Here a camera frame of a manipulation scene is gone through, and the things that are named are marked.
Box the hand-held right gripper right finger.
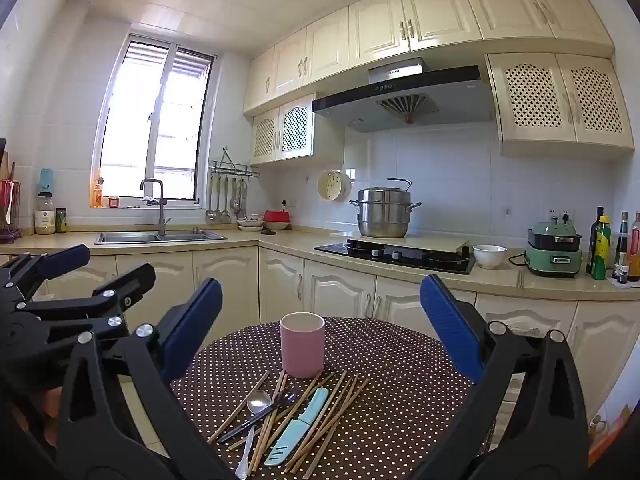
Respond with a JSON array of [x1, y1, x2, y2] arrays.
[[407, 274, 591, 480]]

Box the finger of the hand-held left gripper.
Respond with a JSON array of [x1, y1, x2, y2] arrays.
[[0, 244, 92, 306], [17, 262, 157, 333]]

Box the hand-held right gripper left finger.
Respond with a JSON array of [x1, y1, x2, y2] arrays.
[[57, 277, 236, 480]]

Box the silver metal spoon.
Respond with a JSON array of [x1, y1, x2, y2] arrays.
[[235, 390, 273, 480]]

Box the pink cup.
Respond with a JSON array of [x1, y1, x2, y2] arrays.
[[280, 311, 326, 380]]

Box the black handled fork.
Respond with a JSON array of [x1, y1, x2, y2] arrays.
[[217, 387, 303, 443]]

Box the bunch of wooden chopsticks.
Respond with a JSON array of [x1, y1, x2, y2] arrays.
[[207, 369, 372, 478]]

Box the light blue knife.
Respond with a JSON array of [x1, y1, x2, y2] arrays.
[[263, 386, 331, 467]]

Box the person's left hand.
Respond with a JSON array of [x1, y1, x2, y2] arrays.
[[15, 387, 63, 456]]

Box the white label glass jar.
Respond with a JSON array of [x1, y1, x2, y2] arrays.
[[34, 191, 56, 235]]

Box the stainless steel sink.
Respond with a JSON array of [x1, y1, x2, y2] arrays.
[[95, 230, 228, 245]]

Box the white bowl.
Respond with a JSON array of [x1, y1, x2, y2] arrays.
[[473, 244, 508, 269]]

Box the red utensil holder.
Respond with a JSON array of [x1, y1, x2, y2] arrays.
[[0, 177, 22, 241]]

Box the grey kitchen faucet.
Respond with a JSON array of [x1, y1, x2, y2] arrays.
[[140, 178, 172, 237]]

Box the brown polka dot tablecloth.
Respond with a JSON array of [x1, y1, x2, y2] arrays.
[[170, 316, 501, 480]]

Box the hanging metal turner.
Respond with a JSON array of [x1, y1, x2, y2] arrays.
[[220, 176, 233, 224]]

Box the black gas cooktop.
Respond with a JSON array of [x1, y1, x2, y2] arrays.
[[314, 240, 476, 276]]

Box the green multi cooker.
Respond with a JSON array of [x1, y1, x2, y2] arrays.
[[524, 220, 583, 278]]

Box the stainless steel steamer pot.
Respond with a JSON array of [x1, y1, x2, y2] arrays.
[[349, 177, 422, 239]]

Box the cream lower cabinets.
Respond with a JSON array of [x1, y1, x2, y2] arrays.
[[0, 245, 640, 431]]

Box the white framed window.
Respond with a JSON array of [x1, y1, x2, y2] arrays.
[[90, 34, 218, 208]]

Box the green bottle yellow cap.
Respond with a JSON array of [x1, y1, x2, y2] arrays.
[[591, 216, 613, 281]]

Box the dark oil bottle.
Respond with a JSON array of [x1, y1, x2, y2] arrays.
[[587, 206, 605, 273]]

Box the cream round perforated tray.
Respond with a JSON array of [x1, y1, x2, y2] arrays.
[[317, 170, 347, 204]]

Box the dark sauce bottle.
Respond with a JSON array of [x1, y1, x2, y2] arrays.
[[612, 211, 630, 283]]

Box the red sauce bottle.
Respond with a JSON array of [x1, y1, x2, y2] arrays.
[[627, 212, 640, 282]]

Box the black range hood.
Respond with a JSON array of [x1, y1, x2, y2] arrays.
[[311, 57, 496, 133]]

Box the small cream lattice cabinet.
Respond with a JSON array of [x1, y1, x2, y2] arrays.
[[250, 92, 346, 165]]

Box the large cream lattice cabinet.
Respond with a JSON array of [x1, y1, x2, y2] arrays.
[[486, 52, 636, 162]]

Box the metal utensil rail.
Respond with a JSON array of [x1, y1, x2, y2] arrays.
[[209, 147, 261, 178]]

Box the cream upper wall cabinets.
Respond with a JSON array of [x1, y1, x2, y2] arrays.
[[242, 0, 616, 117]]

